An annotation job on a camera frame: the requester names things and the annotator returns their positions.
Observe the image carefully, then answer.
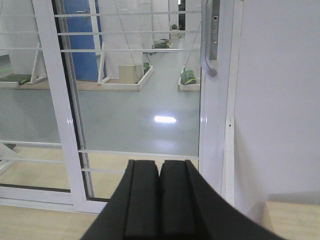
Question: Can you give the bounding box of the silver door handle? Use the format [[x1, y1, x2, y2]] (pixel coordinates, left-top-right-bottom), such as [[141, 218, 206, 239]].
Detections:
[[200, 0, 218, 78]]

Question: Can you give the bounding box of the white wooden base frame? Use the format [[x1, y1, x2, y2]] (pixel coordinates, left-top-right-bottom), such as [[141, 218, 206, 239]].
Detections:
[[97, 51, 154, 92], [177, 76, 201, 92]]

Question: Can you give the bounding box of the white wooden base frame right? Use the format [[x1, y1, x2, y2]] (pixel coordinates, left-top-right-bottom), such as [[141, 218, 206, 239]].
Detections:
[[177, 76, 201, 92]]

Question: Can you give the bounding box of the white framed sliding glass door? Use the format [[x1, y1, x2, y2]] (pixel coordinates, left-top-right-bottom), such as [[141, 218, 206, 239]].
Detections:
[[52, 0, 233, 213]]

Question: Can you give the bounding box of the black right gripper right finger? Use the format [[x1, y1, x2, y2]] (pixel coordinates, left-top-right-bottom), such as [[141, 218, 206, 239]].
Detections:
[[160, 160, 281, 240]]

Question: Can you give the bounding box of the blue door panel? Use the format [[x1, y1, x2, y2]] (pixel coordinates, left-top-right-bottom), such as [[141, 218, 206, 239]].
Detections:
[[63, 0, 103, 82]]

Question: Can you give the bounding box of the beige wooden block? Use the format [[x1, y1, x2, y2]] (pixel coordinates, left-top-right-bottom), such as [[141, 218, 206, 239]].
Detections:
[[119, 64, 143, 84]]

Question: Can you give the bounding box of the green sandbag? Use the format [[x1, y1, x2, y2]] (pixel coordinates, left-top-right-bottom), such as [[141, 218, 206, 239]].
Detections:
[[180, 70, 197, 85]]

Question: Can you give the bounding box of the white fixed door frame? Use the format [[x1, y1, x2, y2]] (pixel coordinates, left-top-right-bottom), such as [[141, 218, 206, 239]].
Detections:
[[0, 0, 86, 207]]

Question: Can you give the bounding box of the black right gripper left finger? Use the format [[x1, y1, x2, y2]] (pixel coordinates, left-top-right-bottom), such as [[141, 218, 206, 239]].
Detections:
[[82, 160, 160, 240]]

